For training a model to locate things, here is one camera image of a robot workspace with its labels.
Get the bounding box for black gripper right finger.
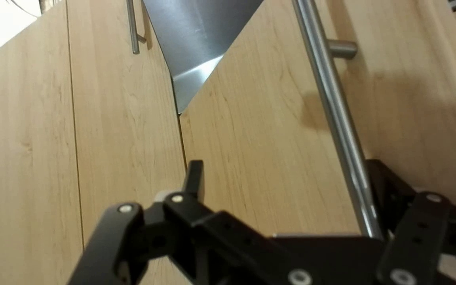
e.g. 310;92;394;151
367;161;456;285

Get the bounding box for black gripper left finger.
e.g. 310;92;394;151
68;161;223;285

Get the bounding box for cabinet door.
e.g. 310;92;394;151
180;0;456;237
66;0;185;235

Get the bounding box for stainless steel range hood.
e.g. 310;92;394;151
142;0;262;115

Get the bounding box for tall wooden wall cabinets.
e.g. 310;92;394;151
0;0;85;285

